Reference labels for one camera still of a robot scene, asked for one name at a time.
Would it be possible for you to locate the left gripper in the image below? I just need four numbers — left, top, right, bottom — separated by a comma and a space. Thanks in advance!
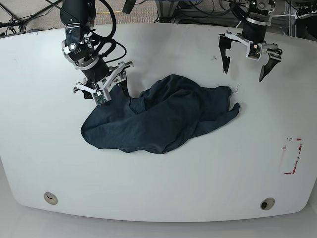
218, 31, 282, 82

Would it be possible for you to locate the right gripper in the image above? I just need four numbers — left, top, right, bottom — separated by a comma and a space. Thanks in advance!
61, 37, 134, 100

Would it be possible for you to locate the dark blue T-shirt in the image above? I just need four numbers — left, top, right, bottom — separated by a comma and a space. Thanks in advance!
81, 74, 240, 154

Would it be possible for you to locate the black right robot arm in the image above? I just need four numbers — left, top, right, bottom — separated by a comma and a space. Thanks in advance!
60, 0, 133, 105

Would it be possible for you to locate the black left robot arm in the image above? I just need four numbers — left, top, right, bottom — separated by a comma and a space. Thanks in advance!
218, 0, 282, 82

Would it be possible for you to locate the white power strip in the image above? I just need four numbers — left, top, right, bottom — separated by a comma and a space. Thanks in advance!
294, 4, 317, 19

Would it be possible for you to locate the black microphone object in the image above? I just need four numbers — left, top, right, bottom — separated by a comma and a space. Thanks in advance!
122, 0, 136, 14

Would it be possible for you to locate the red tape rectangle marking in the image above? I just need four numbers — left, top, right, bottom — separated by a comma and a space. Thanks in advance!
280, 138, 303, 175

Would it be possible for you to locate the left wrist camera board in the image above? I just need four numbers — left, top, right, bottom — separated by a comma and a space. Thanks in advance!
246, 44, 262, 60

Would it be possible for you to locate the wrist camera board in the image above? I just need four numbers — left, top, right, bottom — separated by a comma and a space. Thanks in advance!
246, 44, 262, 60
92, 91, 111, 106

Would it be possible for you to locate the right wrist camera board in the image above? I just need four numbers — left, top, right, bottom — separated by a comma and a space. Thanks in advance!
92, 91, 111, 106

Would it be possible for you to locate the yellow cable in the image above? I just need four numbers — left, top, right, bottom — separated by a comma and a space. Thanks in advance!
95, 9, 124, 15

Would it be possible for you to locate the left table cable grommet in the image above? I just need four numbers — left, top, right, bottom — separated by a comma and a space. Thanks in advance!
44, 192, 58, 205

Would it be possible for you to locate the table cable grommet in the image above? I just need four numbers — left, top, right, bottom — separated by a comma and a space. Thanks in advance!
44, 192, 58, 205
260, 197, 275, 211

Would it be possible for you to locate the right table cable grommet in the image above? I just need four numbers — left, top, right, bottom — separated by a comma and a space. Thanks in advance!
260, 197, 275, 211

